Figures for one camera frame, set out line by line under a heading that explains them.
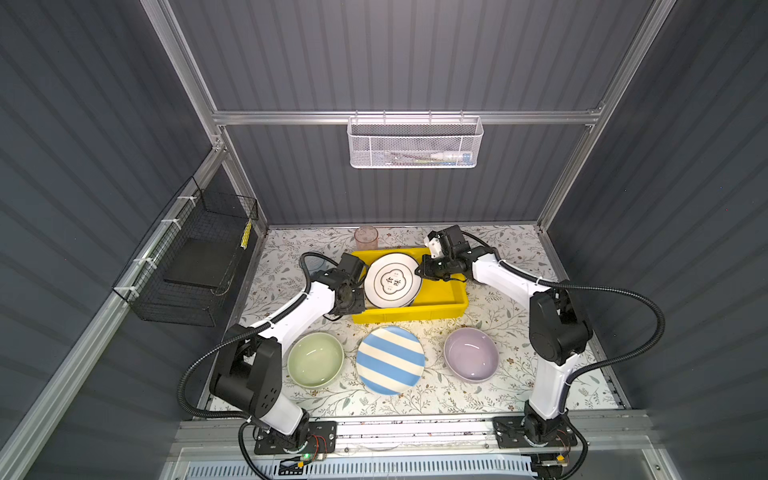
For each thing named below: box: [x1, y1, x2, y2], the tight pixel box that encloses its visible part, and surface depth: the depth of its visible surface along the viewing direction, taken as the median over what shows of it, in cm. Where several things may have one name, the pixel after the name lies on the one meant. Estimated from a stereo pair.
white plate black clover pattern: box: [363, 252, 423, 309], surface depth 96 cm
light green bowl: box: [287, 332, 345, 389], surface depth 86 cm
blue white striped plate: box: [356, 326, 426, 395], surface depth 88 cm
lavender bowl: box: [443, 327, 500, 384], surface depth 86 cm
